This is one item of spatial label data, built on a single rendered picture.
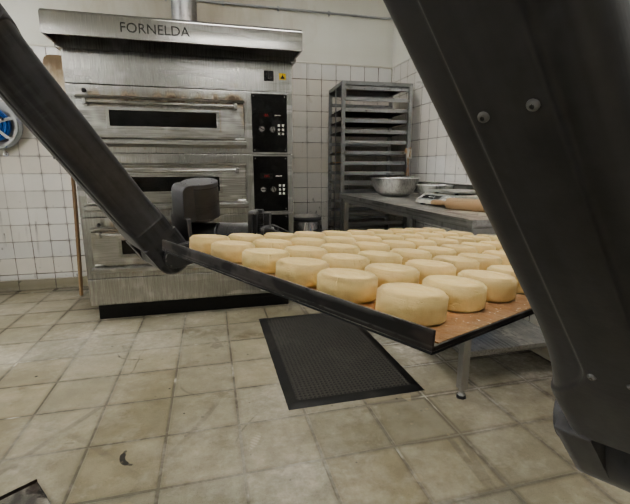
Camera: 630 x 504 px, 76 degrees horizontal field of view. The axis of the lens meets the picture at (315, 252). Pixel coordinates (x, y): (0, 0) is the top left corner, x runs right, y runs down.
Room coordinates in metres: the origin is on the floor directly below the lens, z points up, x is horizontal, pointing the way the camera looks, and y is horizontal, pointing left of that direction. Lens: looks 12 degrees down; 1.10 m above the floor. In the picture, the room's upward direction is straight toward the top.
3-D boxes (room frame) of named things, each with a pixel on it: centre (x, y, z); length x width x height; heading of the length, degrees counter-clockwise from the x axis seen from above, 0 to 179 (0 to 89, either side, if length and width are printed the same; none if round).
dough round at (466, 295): (0.32, -0.11, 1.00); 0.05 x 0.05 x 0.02
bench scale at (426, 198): (2.47, -0.83, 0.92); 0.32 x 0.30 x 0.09; 111
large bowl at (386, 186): (3.28, -0.64, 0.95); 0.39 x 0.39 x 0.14
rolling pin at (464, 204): (2.08, -0.84, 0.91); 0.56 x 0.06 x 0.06; 43
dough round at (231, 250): (0.46, 0.10, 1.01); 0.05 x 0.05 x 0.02
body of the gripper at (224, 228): (0.67, 0.12, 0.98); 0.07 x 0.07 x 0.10; 86
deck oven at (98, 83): (3.34, 0.99, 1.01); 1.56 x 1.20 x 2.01; 104
